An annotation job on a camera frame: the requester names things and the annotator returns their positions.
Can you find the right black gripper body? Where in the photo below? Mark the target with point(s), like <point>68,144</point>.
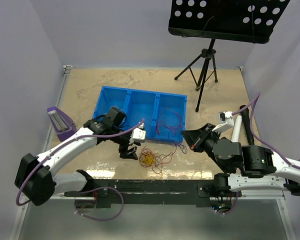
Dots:
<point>204,143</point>

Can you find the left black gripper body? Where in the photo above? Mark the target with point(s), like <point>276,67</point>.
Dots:
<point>124,142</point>

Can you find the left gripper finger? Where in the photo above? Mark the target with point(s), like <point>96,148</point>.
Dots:
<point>131,154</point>
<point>123,152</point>

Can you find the blue three-compartment plastic bin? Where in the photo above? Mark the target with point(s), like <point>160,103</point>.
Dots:
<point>164,113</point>

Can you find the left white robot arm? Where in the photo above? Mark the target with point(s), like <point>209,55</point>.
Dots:
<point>38,176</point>

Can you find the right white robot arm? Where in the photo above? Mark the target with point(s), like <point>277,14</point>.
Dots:
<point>249,167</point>

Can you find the white microphone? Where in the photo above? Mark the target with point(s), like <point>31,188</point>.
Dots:
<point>236,129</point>

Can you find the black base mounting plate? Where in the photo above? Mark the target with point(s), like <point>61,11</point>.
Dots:
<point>201,193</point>

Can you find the black microphone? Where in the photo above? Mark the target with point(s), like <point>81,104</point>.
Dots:
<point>246,122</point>

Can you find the purple metronome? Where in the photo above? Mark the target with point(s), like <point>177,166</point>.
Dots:
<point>63,125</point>

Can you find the black music stand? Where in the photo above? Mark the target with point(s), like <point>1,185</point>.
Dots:
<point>246,21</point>

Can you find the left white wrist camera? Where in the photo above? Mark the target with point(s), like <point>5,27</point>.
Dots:
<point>138,135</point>

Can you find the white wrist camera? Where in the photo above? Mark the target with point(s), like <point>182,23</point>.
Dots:
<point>226,122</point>
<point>138,135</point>

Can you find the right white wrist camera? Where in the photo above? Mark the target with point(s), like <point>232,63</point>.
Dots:
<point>226,122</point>

